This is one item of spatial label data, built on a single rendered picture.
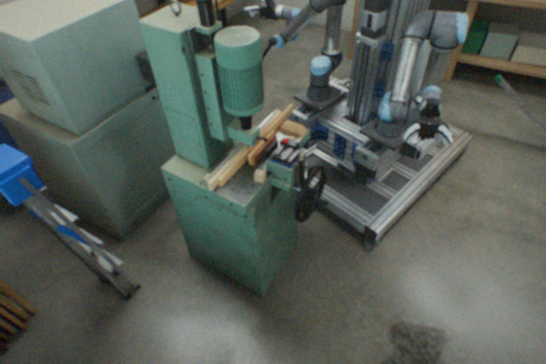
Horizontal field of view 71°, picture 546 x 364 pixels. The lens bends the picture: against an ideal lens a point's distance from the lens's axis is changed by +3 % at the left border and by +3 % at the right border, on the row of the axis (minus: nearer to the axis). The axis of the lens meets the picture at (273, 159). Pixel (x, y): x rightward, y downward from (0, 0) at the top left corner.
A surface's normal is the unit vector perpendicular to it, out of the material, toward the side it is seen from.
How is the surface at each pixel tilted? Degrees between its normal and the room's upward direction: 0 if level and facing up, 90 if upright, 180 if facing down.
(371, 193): 0
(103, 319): 0
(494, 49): 90
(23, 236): 0
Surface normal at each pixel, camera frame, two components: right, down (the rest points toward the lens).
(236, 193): -0.03, -0.73
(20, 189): 0.86, 0.34
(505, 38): -0.40, 0.64
